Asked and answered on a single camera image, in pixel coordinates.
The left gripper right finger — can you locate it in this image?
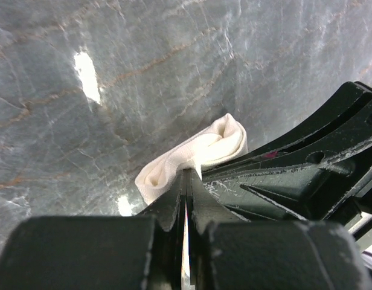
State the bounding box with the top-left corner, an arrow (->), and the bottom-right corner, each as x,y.
185,169 -> 249,289

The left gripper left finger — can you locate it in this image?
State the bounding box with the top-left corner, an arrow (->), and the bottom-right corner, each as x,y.
134,172 -> 186,289

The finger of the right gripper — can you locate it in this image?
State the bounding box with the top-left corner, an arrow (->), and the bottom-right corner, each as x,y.
246,82 -> 372,157
203,100 -> 372,224

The white cloth napkin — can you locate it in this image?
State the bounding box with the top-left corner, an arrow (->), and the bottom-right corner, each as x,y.
135,114 -> 248,205

